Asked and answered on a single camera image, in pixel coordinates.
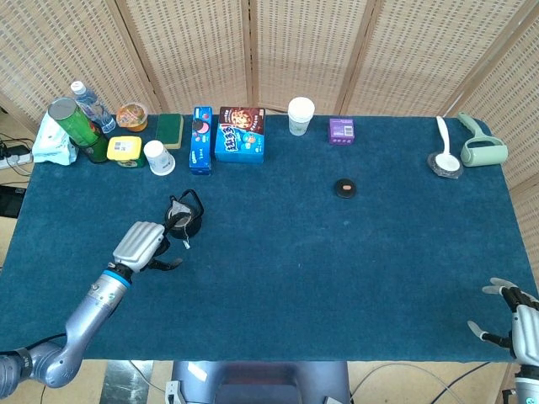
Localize white plastic spoon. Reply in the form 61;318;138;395
434;115;461;173

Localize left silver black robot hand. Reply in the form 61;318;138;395
112;217;189;274

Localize black teapot lid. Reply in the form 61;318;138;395
334;178;359;199

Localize black teapot with handle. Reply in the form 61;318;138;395
163;189;205;237

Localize green tub with yellow lid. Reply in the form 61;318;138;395
106;135;147;169

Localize purple small box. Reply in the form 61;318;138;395
328;118;355;146

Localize black cables at power strip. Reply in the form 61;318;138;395
0;132;35;177

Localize pale green lint roller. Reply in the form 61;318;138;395
456;111;509;168

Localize green yellow sponge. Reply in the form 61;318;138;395
154;113;185;150

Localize clear plastic water bottle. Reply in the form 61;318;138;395
69;80;117;135

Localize upturned white paper cup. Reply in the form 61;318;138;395
142;140;176;177

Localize green cylindrical can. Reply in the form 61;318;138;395
47;97;109;164

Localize white floor cable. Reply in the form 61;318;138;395
349;361;464;404

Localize orange jelly cup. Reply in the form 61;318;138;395
115;102;149;133

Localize stacked white paper cups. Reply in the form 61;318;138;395
287;97;316;136

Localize tea bag with string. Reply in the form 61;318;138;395
169;200;193;250

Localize black flat device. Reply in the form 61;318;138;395
0;184;27;219

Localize dark robot base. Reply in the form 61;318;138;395
165;360;353;404

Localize blue carpet table cover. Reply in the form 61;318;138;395
0;112;539;364

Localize white tissue pack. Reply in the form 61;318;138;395
31;112;79;166

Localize blue Oreo box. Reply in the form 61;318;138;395
189;105;214;176

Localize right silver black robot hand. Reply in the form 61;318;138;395
467;276;539;367

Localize blue chocolate cookie box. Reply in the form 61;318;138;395
214;106;267;164

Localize white power strip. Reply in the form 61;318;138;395
0;151;34;171

